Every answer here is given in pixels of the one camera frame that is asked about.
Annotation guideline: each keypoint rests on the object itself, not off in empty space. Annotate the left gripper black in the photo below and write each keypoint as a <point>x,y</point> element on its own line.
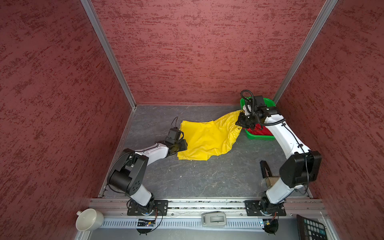
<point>184,145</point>

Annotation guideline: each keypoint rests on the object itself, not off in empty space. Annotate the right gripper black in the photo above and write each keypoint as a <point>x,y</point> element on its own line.
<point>241,122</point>

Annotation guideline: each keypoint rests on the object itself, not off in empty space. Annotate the red shorts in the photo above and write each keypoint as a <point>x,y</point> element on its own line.
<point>259,130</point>

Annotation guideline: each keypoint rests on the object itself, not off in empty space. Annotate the yellow shorts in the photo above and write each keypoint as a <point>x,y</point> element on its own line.
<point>209,139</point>

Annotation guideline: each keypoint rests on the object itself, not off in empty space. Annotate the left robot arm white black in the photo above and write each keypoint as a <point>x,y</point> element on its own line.
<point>127,174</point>

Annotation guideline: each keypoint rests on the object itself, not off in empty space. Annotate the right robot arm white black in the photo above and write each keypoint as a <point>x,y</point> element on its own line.
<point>302,164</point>

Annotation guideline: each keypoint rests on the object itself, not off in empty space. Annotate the green plastic basket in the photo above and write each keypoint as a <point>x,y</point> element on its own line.
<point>269,103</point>

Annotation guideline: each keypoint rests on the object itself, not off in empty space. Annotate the small wooden block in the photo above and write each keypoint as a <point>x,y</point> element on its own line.
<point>271,181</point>

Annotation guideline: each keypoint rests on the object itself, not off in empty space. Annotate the white ceramic cup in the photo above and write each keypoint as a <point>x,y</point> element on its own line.
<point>89,220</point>

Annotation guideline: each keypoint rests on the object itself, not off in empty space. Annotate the black calculator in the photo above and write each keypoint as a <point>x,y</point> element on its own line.
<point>310,229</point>

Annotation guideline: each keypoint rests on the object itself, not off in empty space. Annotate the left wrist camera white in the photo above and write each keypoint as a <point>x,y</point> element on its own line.
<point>174,135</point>

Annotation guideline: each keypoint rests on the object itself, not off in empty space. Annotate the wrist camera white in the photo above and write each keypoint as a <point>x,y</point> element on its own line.
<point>174,135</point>
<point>255,103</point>

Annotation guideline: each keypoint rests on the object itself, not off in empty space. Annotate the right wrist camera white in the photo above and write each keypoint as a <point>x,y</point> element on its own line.
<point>255,103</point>

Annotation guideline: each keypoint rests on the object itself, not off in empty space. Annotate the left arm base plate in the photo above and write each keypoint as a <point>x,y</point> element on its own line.
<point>160,207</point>

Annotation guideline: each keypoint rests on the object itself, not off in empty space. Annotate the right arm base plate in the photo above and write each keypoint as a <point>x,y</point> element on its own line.
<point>255,207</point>

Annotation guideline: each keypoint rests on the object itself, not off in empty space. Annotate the left circuit board with wires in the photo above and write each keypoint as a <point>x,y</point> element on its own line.
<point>145,227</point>

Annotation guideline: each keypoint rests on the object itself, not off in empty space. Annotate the circuit board with wires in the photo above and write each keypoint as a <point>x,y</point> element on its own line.
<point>145,227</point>
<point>271,226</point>

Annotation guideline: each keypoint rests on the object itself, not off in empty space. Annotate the right circuit board with wires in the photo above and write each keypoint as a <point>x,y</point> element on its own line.
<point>271,226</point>

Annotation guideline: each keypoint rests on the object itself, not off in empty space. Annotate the white slotted cable duct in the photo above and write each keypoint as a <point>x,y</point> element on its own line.
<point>190,224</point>

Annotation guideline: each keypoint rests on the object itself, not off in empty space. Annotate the aluminium rail frame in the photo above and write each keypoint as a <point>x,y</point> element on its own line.
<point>234,208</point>

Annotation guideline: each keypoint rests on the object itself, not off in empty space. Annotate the right corner aluminium post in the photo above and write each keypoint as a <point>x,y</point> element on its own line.
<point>316,28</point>

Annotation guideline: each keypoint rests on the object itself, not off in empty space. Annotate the corner aluminium post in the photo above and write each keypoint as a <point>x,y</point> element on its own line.
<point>97,26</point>
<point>316,28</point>

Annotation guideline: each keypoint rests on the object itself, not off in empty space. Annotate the left corner aluminium post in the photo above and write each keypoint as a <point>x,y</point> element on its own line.
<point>97,26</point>

